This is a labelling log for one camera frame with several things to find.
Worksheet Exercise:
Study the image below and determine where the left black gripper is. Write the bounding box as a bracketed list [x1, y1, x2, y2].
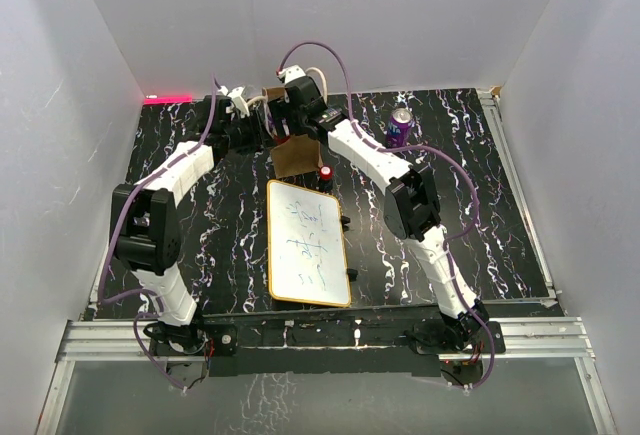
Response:
[224, 112, 277, 157]

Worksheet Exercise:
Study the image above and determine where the brown canvas bag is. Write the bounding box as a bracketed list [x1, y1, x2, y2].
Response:
[250, 70, 327, 179]

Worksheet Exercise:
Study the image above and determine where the purple fanta can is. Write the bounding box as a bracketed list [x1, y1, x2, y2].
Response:
[385, 107, 414, 148]

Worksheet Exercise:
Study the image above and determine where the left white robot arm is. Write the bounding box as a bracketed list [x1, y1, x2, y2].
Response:
[98, 89, 269, 354]

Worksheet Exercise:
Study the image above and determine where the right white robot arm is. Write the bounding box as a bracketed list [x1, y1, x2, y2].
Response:
[268, 68, 488, 352]

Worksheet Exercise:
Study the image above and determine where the red can back right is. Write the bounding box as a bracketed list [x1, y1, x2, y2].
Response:
[273, 122, 290, 145]

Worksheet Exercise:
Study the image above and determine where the pink tape strip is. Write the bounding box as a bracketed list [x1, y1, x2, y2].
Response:
[143, 95, 193, 105]

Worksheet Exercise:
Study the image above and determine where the black board clip upper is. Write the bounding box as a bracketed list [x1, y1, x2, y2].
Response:
[340, 215, 351, 228]

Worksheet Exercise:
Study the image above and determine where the black board clip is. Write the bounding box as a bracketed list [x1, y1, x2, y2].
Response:
[340, 215, 351, 228]
[346, 268, 358, 282]

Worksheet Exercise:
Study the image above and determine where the white dry-erase board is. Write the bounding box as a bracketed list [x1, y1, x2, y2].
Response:
[267, 180, 351, 308]

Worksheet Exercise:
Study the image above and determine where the black board clip lower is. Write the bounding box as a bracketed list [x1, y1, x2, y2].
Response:
[346, 268, 358, 282]

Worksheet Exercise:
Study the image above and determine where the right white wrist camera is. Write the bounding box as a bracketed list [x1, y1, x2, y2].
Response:
[276, 65, 306, 85]

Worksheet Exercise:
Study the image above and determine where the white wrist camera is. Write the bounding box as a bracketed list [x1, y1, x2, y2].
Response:
[276, 65, 306, 85]
[217, 86, 259, 118]

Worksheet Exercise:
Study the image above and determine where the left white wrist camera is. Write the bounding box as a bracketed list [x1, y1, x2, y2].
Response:
[217, 86, 259, 118]

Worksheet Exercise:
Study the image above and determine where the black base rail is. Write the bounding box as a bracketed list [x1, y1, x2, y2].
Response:
[142, 302, 506, 379]

